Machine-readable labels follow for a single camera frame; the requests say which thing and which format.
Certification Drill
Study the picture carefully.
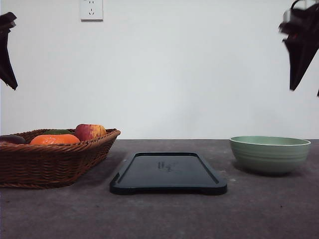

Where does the black image-right gripper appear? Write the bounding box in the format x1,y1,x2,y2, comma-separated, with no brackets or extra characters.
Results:
278,0,319,91

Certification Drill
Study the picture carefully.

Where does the black image-left gripper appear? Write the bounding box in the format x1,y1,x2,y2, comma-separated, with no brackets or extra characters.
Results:
0,11,18,90

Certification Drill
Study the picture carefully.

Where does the light green ceramic bowl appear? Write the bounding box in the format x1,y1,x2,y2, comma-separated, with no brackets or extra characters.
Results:
229,136,311,175

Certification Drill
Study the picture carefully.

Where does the brown woven wicker basket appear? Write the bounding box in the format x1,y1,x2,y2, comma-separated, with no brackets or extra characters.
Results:
0,128,120,189

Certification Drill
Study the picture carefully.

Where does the dark purple eggplant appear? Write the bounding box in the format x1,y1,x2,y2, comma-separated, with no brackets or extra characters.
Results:
0,135,26,144

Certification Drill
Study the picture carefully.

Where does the dark green avocado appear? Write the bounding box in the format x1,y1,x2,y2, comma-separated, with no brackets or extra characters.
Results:
43,129,74,135

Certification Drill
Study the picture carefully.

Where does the orange tangerine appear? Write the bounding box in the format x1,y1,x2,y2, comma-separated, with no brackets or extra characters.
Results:
30,134,80,145

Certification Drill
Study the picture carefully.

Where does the red yellow apple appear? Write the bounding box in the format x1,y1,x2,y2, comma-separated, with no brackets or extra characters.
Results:
75,124,106,141

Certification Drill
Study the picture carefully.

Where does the dark rectangular serving tray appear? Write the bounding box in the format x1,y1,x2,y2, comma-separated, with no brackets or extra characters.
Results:
110,152,227,195

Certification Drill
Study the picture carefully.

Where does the white wall socket left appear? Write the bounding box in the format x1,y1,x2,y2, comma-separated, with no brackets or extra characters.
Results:
80,0,104,22

